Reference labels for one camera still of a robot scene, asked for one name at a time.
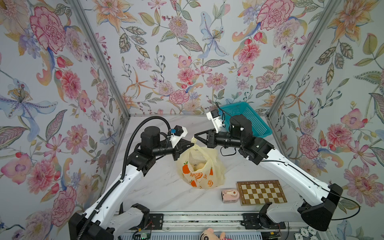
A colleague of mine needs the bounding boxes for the yellow pear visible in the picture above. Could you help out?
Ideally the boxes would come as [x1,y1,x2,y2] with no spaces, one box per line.
[193,163,205,171]

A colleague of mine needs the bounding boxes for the yellow translucent plastic bag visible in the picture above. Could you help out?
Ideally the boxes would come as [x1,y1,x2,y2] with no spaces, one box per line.
[176,138,226,190]

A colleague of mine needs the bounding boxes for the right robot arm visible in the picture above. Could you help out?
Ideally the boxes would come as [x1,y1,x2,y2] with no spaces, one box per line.
[194,114,343,232]

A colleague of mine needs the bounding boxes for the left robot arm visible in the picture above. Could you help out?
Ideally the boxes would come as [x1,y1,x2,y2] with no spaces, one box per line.
[69,126,194,240]

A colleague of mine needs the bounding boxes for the teal plastic basket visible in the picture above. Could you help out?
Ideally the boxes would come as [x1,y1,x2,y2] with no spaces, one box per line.
[220,102,272,138]

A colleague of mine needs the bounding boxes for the wooden checkerboard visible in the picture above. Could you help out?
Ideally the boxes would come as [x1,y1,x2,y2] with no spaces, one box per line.
[237,180,288,206]

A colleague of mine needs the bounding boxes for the pink plush toy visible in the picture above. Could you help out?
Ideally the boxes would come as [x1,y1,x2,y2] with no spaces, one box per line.
[199,228,231,240]

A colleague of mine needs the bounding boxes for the green circuit board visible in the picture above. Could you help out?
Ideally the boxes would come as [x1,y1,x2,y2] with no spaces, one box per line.
[133,233,152,240]

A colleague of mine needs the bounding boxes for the white gear parts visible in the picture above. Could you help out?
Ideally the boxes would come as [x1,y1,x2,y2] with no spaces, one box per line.
[294,227,319,240]

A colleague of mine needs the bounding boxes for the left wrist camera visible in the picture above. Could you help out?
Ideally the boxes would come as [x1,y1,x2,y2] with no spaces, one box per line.
[170,126,188,149]

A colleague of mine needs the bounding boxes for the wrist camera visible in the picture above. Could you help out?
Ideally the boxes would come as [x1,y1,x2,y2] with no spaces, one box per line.
[206,109,224,134]
[170,126,188,149]

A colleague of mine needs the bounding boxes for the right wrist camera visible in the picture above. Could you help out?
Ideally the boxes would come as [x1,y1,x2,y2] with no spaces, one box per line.
[206,109,224,134]

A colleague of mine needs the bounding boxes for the left black corrugated cable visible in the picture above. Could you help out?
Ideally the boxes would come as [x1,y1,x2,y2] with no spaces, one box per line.
[76,116,172,240]

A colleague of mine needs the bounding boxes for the pink toy camera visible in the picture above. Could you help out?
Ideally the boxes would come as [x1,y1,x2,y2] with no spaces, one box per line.
[221,189,240,204]

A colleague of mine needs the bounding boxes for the aluminium mounting rail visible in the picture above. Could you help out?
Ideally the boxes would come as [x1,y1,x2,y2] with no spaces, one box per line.
[73,210,329,233]

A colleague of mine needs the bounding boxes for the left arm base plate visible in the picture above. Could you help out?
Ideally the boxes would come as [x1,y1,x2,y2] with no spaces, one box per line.
[129,214,164,231]

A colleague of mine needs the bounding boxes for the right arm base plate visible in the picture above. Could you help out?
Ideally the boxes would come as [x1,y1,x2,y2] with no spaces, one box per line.
[241,213,287,230]

